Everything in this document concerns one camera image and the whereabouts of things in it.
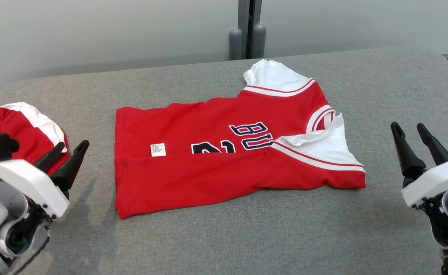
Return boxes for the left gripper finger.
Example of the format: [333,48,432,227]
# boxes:
[33,142,66,173]
[50,140,90,191]

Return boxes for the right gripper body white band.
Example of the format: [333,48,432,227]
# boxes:
[401,159,448,209]

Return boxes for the red shorts with white stripe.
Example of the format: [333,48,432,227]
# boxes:
[0,102,71,184]

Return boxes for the grey wall partition post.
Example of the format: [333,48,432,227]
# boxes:
[229,0,267,61]

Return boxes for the red basketball jersey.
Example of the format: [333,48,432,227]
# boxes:
[114,59,366,219]

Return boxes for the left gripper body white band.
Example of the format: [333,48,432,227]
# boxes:
[0,159,70,218]

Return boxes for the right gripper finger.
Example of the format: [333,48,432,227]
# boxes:
[391,122,427,178]
[417,123,448,165]

